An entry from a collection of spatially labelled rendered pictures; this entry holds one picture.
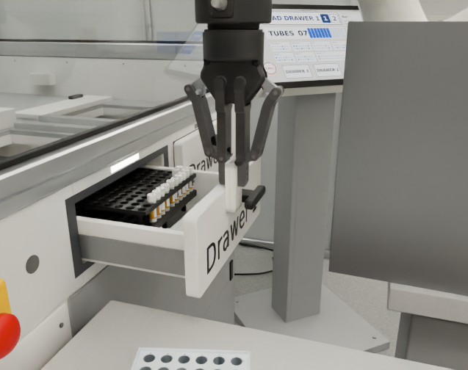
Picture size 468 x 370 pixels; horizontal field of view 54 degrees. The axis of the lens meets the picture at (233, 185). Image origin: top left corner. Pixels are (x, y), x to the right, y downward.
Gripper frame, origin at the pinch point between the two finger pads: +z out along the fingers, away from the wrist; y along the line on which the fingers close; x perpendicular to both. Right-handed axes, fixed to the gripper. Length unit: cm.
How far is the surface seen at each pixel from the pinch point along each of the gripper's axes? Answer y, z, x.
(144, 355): -3.8, 13.6, -19.9
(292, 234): -8, 51, 93
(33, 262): -18.4, 5.4, -18.3
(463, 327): 33.9, 24.4, 12.7
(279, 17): -16, -22, 94
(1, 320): -11.5, 3.7, -30.0
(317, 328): 3, 89, 93
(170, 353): -1.3, 13.6, -18.7
